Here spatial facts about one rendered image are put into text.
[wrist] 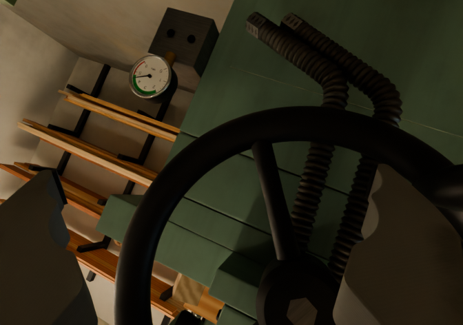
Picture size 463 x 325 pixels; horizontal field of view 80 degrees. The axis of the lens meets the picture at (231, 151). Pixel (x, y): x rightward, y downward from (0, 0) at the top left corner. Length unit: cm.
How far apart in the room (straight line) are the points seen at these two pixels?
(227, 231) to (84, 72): 401
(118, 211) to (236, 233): 19
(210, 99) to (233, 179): 13
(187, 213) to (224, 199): 6
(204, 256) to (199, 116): 20
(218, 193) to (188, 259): 10
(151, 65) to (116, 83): 352
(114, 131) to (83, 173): 63
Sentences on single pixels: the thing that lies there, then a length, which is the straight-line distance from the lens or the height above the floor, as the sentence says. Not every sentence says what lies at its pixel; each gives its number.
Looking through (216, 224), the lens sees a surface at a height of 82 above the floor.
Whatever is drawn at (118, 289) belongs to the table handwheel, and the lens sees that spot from 25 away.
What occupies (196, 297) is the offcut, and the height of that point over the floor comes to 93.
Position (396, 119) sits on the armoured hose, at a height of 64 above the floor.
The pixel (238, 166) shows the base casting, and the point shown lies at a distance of 40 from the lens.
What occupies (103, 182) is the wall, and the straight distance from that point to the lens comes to 369.
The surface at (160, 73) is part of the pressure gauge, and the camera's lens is 41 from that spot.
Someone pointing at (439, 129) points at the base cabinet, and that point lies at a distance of 45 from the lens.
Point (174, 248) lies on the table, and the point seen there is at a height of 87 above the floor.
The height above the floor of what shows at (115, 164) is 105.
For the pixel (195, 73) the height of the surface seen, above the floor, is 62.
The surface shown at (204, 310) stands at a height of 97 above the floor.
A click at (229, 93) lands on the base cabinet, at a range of 43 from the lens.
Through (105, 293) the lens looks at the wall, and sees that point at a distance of 373.
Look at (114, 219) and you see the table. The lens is 47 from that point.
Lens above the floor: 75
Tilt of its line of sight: 5 degrees down
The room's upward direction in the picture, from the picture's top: 158 degrees counter-clockwise
